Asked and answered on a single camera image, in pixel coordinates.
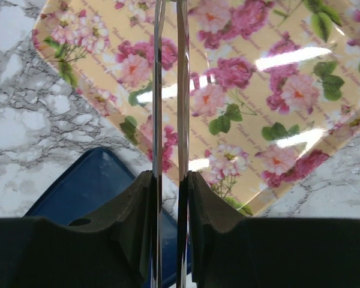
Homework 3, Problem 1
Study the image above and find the floral serving tray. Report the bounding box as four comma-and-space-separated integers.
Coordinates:
32, 1, 360, 215

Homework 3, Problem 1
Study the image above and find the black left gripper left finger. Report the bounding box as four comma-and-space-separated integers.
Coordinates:
0, 171, 153, 287

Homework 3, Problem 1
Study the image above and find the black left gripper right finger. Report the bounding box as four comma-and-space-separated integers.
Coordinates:
187, 172, 360, 287

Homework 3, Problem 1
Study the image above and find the blue box lid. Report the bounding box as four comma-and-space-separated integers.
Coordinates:
25, 147, 177, 287

